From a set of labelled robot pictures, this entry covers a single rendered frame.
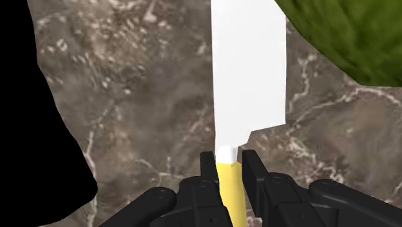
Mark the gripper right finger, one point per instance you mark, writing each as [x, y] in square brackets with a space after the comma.
[282, 201]

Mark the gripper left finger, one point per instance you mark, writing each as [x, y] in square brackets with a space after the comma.
[194, 201]

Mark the black rounded object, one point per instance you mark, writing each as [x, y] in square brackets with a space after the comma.
[31, 132]

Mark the green round leafy object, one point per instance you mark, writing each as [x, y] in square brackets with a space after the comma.
[351, 31]

